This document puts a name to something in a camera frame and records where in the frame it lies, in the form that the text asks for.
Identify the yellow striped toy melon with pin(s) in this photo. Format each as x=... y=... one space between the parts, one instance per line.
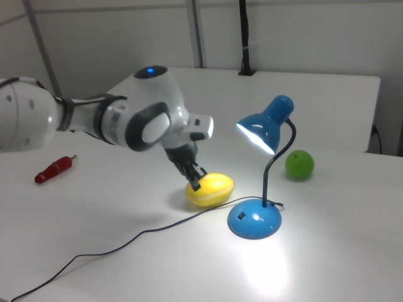
x=214 y=188

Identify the green toy apple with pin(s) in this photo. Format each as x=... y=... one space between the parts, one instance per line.
x=299 y=165

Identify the blue desk lamp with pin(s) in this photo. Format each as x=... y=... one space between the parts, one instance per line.
x=253 y=221

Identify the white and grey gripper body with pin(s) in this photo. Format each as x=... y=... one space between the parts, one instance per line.
x=201 y=127

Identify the grey vertical partition post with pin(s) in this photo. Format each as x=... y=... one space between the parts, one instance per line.
x=196 y=31

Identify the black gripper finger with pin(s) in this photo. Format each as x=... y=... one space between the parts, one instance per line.
x=201 y=170
x=196 y=184

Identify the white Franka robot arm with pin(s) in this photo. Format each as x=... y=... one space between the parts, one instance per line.
x=31 y=116

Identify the red toy chili pepper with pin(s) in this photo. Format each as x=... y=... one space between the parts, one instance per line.
x=53 y=170

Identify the grey slanted metal pole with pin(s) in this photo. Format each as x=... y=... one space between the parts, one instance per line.
x=41 y=47

